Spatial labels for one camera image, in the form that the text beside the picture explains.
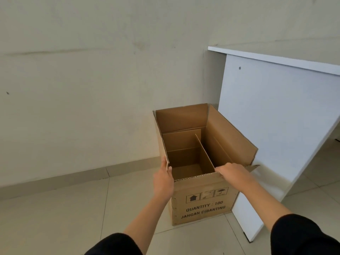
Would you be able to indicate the person's left hand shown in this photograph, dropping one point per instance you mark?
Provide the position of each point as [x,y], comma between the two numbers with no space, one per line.
[162,183]

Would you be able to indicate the person's right hand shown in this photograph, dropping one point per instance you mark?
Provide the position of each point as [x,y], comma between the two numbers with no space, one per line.
[232,171]

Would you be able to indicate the person's right fingers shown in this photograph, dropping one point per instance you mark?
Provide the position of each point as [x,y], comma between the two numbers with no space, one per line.
[221,169]

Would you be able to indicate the person's left thumb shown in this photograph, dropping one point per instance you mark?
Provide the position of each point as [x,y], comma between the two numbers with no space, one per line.
[170,173]

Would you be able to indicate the brown cardboard box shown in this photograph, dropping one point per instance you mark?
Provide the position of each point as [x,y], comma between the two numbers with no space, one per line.
[201,167]

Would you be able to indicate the person's left forearm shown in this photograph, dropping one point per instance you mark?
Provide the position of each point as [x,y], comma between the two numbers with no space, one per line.
[127,228]

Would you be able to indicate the person's right forearm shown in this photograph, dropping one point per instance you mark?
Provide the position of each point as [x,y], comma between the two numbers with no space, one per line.
[281,217]

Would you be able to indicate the white desk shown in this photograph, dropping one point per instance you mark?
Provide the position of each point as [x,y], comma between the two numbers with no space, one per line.
[276,122]

